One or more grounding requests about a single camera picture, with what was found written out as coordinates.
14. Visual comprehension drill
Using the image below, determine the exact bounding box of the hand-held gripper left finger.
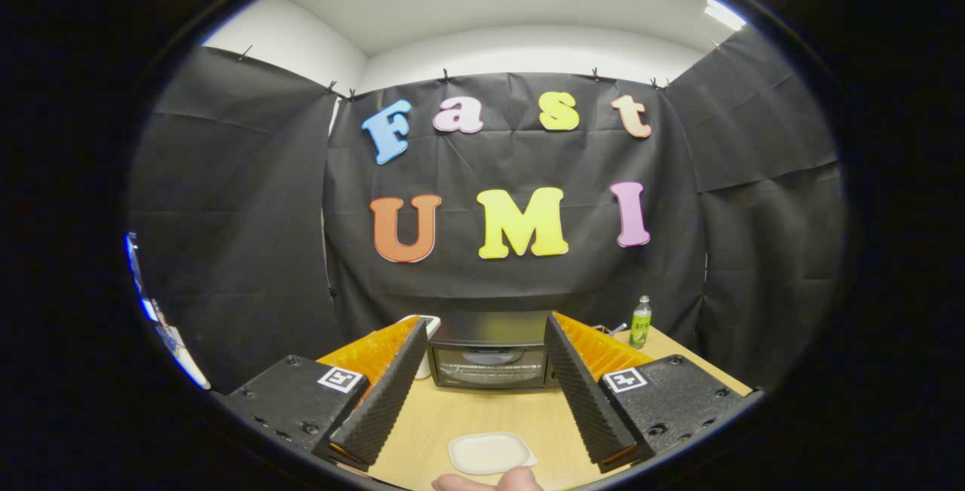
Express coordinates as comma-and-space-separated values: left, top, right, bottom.
213, 315, 430, 473

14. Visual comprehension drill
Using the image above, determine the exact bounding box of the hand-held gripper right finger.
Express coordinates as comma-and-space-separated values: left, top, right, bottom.
543, 311, 764, 474

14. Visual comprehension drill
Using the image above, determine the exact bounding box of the black toaster oven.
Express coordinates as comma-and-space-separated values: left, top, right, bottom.
427, 311, 559, 391

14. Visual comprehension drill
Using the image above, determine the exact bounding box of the white pop-up toaster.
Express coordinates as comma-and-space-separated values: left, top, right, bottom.
400, 315, 442, 380

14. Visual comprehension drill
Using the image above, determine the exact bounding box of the green label drink bottle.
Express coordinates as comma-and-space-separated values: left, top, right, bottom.
630, 295, 653, 350

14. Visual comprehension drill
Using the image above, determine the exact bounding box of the white plate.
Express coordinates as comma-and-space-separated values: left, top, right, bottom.
448, 431, 538, 476

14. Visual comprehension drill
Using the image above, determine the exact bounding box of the white and blue clutter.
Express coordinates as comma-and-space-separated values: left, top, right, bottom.
124, 232, 212, 391

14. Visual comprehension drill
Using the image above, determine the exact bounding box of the black backdrop cloth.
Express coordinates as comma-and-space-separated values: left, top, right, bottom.
127, 23, 847, 394

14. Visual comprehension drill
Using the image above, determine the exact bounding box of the small ceiling light panel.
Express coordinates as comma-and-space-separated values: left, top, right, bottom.
704, 0, 747, 32

